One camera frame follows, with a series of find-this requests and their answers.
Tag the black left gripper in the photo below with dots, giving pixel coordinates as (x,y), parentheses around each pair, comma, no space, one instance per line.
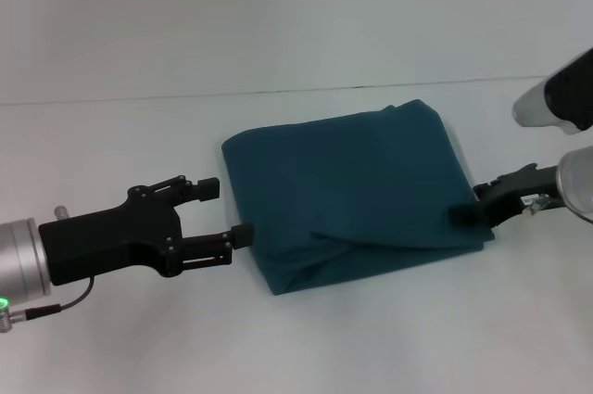
(111,241)

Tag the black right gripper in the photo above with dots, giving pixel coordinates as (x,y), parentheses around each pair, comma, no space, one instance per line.
(519,194)

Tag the teal t-shirt with FREE print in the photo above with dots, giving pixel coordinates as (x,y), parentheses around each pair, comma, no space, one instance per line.
(352,199)

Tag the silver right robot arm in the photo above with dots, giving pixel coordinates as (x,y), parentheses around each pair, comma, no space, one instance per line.
(576,181)

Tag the small silver wrist stub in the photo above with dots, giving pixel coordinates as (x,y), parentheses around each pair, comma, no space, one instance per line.
(60,212)

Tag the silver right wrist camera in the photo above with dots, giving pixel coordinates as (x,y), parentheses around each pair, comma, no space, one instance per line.
(556,92)

